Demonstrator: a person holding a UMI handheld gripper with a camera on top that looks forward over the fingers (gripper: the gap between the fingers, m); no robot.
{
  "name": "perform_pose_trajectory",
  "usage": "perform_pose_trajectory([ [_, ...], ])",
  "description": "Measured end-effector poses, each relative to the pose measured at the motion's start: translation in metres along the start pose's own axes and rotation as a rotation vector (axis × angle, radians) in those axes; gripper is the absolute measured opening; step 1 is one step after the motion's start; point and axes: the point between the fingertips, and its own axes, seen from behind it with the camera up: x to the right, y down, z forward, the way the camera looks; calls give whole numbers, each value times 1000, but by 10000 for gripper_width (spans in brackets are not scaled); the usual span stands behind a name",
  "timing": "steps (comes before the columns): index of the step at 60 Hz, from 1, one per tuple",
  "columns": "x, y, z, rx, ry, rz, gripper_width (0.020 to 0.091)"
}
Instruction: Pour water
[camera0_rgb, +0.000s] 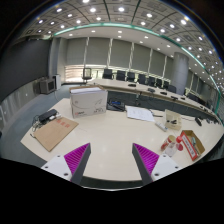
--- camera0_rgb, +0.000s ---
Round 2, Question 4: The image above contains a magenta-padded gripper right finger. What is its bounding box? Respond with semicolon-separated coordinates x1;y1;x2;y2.
131;142;184;186

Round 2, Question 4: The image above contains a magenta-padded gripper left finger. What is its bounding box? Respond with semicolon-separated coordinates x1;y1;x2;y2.
40;142;92;186

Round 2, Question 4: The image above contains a red and cream mug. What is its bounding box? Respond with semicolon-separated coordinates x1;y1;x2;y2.
160;134;176;151

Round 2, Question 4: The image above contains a brown paper envelope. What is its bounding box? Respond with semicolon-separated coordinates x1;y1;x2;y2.
33;116;80;153

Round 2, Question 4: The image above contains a white power strip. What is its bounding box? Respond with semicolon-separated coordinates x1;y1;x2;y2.
154;121;168;132

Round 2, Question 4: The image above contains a white paper sheet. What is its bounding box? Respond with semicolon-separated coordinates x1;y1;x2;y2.
125;105;156;123

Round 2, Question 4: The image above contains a beige compartment box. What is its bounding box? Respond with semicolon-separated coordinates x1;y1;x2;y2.
164;109;183;131

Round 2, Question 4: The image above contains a black power adapter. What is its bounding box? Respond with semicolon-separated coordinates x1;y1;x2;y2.
38;108;58;123

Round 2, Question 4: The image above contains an open brown cardboard box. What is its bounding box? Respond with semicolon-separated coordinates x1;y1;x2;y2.
179;129;206;162

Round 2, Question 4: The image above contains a white carton box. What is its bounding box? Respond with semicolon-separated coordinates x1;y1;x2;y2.
69;85;109;119

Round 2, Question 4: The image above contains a black desk phone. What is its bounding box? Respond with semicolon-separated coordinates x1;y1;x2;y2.
106;98;126;112

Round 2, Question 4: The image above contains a small black tabletop device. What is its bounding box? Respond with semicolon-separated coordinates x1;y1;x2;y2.
194;116;203;128

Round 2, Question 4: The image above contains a grey old monitor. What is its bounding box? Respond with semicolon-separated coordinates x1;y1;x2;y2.
36;77;57;95

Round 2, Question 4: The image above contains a long curved conference desk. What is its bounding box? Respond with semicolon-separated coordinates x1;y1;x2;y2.
89;78;221;121

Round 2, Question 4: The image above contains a row of black office chairs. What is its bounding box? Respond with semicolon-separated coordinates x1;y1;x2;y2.
81;67;208;103

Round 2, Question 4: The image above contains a group of ceiling lights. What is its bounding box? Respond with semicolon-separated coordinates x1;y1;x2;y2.
33;0;224;88

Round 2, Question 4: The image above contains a grey cable bundle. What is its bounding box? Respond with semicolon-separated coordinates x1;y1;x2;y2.
30;114;44;138

